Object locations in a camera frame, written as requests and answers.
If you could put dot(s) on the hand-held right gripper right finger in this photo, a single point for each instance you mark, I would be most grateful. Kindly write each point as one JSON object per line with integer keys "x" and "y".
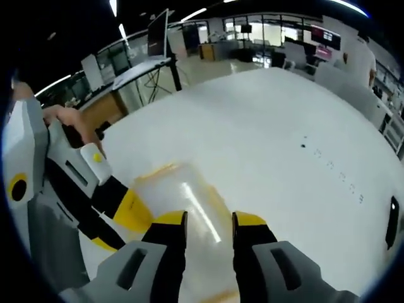
{"x": 249, "y": 252}

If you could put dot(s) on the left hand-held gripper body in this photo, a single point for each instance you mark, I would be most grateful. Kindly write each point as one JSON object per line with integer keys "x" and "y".
{"x": 30, "y": 142}

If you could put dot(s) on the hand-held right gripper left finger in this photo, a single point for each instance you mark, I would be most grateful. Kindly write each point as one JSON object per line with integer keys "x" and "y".
{"x": 164, "y": 252}

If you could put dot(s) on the clear plastic box yellow trim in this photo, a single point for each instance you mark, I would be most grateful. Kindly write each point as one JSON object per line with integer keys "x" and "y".
{"x": 202, "y": 202}

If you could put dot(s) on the person's left hand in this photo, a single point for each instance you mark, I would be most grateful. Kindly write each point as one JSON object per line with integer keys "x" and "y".
{"x": 79, "y": 118}

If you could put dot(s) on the wooden cabinet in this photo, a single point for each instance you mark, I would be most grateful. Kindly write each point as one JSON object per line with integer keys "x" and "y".
{"x": 104, "y": 109}

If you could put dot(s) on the white tall cabinet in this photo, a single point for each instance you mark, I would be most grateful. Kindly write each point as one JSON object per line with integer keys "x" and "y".
{"x": 91, "y": 72}

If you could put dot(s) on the white side desk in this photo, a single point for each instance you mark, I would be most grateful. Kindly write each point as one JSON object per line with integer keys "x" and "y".
{"x": 142, "y": 71}

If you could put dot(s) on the black flat device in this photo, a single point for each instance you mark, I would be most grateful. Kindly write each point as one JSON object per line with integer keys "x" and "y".
{"x": 392, "y": 221}

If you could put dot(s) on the short ceiling light strip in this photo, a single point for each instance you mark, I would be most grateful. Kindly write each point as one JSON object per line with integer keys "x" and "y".
{"x": 193, "y": 14}

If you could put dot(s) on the small monitor on stand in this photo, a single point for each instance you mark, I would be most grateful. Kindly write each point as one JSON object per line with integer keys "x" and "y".
{"x": 246, "y": 29}

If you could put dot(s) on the red wall screen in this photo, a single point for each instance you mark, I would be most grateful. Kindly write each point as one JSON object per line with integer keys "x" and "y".
{"x": 326, "y": 37}

